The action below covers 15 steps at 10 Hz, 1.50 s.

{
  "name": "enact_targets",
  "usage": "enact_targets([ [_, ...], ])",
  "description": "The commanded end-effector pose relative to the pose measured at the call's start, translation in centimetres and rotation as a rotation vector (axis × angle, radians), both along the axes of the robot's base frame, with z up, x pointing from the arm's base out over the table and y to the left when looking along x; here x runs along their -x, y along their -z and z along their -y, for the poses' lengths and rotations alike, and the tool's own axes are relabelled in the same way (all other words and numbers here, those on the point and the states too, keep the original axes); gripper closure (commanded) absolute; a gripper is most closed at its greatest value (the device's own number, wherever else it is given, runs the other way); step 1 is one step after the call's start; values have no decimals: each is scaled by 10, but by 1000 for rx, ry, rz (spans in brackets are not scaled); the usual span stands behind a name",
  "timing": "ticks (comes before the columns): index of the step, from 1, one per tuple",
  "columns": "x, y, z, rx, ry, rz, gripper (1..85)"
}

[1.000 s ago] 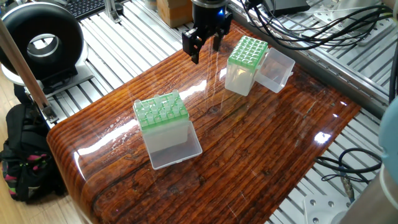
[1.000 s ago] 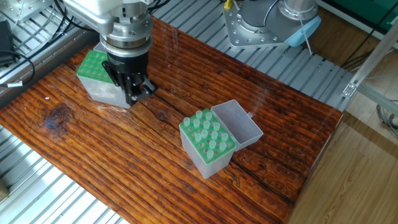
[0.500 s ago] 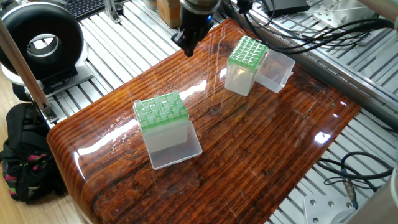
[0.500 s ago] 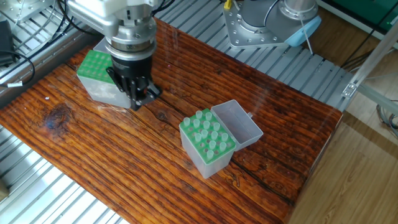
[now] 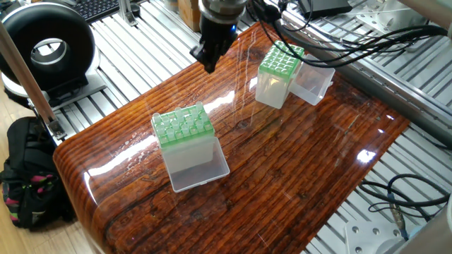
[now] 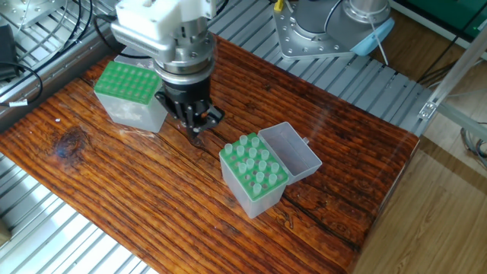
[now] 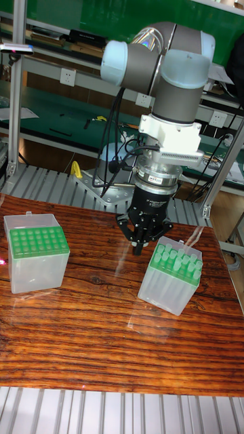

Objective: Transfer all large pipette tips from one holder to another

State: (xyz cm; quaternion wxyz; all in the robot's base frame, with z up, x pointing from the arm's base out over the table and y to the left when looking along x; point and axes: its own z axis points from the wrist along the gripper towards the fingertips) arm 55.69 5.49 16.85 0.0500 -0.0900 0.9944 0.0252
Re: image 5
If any silver metal bracket post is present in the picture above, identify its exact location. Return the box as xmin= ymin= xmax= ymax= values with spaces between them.
xmin=119 ymin=0 xmax=142 ymax=28

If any black gripper cable bundle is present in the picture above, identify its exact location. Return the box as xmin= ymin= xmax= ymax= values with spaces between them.
xmin=244 ymin=0 xmax=452 ymax=68

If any white perforated base plate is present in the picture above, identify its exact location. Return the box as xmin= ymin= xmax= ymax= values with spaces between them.
xmin=345 ymin=219 xmax=424 ymax=254

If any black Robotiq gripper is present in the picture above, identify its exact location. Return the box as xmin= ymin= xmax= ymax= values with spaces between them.
xmin=189 ymin=13 xmax=241 ymax=73

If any black keyboard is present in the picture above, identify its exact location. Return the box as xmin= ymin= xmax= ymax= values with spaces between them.
xmin=71 ymin=0 xmax=121 ymax=20

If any black loose cable with plug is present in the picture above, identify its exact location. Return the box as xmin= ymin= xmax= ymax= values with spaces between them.
xmin=357 ymin=173 xmax=452 ymax=241

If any cardboard box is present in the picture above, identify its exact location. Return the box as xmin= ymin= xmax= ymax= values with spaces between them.
xmin=177 ymin=0 xmax=206 ymax=30

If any clear pipette box green rack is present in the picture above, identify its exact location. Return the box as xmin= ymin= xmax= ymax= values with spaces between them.
xmin=151 ymin=102 xmax=231 ymax=193
xmin=254 ymin=41 xmax=336 ymax=109

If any black round ring device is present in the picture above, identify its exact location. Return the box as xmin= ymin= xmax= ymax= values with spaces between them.
xmin=0 ymin=4 xmax=100 ymax=107

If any brown wooden pole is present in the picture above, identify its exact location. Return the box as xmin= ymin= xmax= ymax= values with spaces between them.
xmin=0 ymin=25 xmax=64 ymax=138

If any black backpack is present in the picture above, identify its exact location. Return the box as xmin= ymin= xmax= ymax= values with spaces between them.
xmin=0 ymin=116 xmax=75 ymax=230

